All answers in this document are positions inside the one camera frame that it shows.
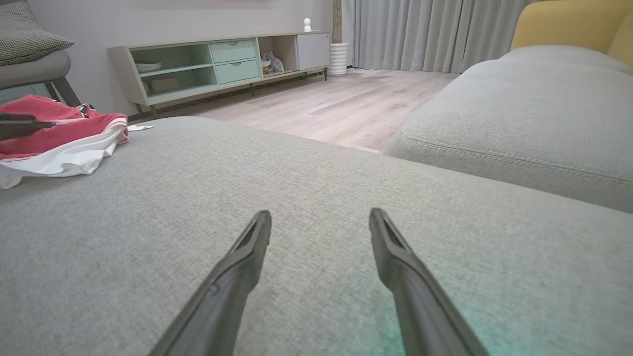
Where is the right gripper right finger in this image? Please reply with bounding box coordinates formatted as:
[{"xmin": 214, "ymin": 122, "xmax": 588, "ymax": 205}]
[{"xmin": 368, "ymin": 207, "xmax": 491, "ymax": 356}]

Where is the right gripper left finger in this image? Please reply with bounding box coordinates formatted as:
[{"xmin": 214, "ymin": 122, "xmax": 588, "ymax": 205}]
[{"xmin": 147, "ymin": 210, "xmax": 273, "ymax": 356}]

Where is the red white striped jersey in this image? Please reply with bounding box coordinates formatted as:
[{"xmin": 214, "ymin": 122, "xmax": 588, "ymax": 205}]
[{"xmin": 0, "ymin": 94, "xmax": 156, "ymax": 190}]

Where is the grey chair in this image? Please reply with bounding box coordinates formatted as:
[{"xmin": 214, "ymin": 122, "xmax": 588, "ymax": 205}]
[{"xmin": 0, "ymin": 49, "xmax": 82, "ymax": 107}]

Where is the patterned grey pillow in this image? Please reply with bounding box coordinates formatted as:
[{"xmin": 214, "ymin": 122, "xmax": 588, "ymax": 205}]
[{"xmin": 0, "ymin": 0, "xmax": 75, "ymax": 66}]

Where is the large grey sofa seat cushion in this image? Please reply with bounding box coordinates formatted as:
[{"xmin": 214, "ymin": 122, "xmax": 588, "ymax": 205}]
[{"xmin": 0, "ymin": 116, "xmax": 633, "ymax": 356}]

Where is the brown box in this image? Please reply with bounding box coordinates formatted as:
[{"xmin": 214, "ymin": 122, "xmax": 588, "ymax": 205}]
[{"xmin": 150, "ymin": 77, "xmax": 180, "ymax": 93}]

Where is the small grey sofa seat cushion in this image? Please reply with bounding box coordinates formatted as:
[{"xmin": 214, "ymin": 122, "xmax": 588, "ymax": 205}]
[{"xmin": 383, "ymin": 45, "xmax": 633, "ymax": 214}]

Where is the beige and green sideboard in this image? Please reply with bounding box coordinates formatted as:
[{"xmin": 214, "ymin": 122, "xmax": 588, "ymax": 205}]
[{"xmin": 107, "ymin": 32, "xmax": 331, "ymax": 115}]

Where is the grey plush toy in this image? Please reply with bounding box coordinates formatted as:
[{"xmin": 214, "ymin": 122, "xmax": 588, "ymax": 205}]
[{"xmin": 261, "ymin": 51, "xmax": 285, "ymax": 75}]

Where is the white ribbed vase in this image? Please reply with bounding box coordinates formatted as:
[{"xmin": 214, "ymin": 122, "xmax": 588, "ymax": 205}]
[{"xmin": 328, "ymin": 43, "xmax": 350, "ymax": 77}]

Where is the light grey curtain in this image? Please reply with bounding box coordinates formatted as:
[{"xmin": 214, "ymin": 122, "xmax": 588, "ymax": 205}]
[{"xmin": 342, "ymin": 0, "xmax": 535, "ymax": 74}]

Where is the brown trunk in vase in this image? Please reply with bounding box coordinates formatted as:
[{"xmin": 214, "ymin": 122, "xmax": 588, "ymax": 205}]
[{"xmin": 332, "ymin": 0, "xmax": 343, "ymax": 44}]

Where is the yellow sofa backrest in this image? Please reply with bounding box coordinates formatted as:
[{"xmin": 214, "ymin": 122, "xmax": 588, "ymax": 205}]
[{"xmin": 509, "ymin": 0, "xmax": 633, "ymax": 67}]

